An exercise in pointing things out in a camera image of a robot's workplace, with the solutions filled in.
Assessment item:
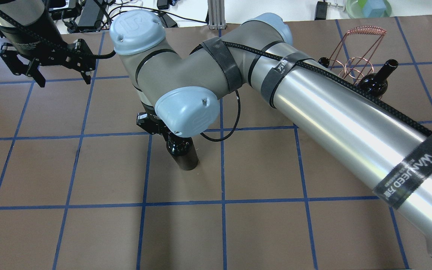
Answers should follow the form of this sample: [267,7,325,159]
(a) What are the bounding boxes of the black power brick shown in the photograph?
[77,0,106,31]

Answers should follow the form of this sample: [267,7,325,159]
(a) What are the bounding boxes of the black power adapter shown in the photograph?
[314,0,329,21]

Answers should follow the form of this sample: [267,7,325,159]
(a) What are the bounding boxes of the aluminium frame post left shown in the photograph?
[207,0,227,30]

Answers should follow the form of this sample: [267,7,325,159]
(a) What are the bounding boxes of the black gripper body active arm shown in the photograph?
[136,112,170,140]

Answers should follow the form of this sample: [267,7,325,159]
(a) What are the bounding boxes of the brown paper mat blue grid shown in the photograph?
[0,40,432,270]

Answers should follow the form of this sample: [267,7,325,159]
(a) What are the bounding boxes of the dark wine bottle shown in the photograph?
[166,133,199,171]
[357,59,398,99]

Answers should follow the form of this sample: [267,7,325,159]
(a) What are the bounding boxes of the dark wine bottle in basket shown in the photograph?
[357,59,398,99]

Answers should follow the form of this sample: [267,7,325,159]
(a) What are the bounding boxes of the black gripper body idle arm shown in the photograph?
[0,42,96,74]

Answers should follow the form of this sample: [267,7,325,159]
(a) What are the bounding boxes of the copper wire wine basket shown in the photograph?
[328,25,387,84]

